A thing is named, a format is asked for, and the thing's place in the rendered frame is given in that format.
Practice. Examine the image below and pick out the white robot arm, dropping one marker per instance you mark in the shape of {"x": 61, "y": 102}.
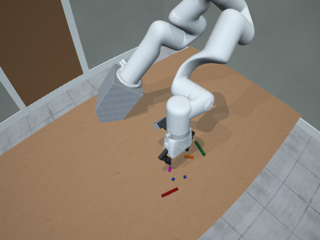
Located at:
{"x": 234, "y": 26}

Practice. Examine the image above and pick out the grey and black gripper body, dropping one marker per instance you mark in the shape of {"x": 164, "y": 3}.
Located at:
{"x": 176, "y": 147}

